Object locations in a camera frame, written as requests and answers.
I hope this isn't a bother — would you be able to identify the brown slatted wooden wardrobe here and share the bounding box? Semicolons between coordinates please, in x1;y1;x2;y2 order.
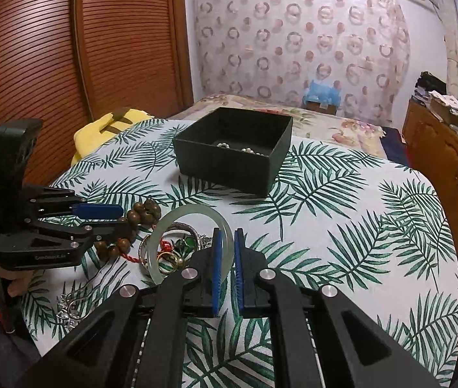
0;0;194;211

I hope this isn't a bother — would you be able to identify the brown cardboard box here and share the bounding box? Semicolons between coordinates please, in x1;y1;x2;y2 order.
305;100;338;116

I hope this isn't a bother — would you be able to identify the circle patterned curtain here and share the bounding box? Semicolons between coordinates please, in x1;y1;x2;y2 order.
184;0;412;120

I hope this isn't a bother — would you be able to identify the silver chain necklace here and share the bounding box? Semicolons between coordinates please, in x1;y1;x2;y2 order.
56;280;97;329

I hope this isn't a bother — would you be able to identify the stack of dark folded clothes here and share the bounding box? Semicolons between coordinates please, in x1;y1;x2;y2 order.
414;71;448;102

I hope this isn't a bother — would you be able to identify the brown wooden cabinet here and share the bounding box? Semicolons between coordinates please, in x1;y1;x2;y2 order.
402;99;458;252

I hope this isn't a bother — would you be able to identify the black jewelry box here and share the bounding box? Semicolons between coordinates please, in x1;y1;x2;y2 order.
172;107;294;197

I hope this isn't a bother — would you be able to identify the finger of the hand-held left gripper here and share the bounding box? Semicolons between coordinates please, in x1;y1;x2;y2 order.
22;187;125;221
0;217;138;271

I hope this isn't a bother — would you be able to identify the pale green jade bangle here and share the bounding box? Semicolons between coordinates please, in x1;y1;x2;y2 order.
148;204;234;288

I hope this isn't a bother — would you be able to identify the white patterned cloth bundle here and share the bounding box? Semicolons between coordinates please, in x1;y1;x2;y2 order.
428;91;458;128

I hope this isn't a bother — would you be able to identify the palm leaf print tablecloth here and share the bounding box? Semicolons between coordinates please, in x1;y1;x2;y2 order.
21;117;458;388

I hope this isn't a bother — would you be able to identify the person's left hand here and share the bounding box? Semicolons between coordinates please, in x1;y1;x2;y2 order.
0;248;34;298

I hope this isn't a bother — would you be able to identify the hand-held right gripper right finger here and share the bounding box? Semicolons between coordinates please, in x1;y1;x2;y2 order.
234;229;442;388

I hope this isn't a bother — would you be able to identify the pile of rings and bangles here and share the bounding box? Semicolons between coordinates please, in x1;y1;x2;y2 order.
138;224;214;278

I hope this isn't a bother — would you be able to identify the yellow cloth with brown stripes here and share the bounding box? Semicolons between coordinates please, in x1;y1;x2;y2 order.
71;107;156;167

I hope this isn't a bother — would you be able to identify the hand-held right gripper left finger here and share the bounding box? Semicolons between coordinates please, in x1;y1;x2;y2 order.
15;228;223;388

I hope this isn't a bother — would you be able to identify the light blue plastic bag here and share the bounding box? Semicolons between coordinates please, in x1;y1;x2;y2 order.
303;80;343;109

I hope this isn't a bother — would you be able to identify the brown wooden bead bracelet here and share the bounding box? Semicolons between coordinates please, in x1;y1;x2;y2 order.
93;197;162;260

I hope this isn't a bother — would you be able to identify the dark blue cloth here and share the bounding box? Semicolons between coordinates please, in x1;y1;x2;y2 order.
381;126;410;167

